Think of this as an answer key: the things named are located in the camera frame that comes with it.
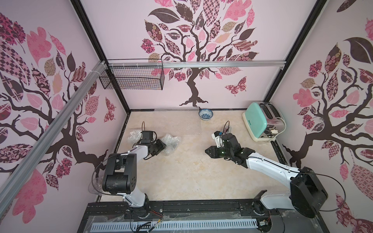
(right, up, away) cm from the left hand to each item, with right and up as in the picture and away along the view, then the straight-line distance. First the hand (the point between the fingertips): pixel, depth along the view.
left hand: (166, 148), depth 95 cm
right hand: (+26, +1, -12) cm, 29 cm away
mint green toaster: (+63, +18, -4) cm, 66 cm away
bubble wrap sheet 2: (-20, +8, -3) cm, 22 cm away
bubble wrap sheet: (+13, +19, +18) cm, 29 cm away
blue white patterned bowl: (+29, +24, +21) cm, 43 cm away
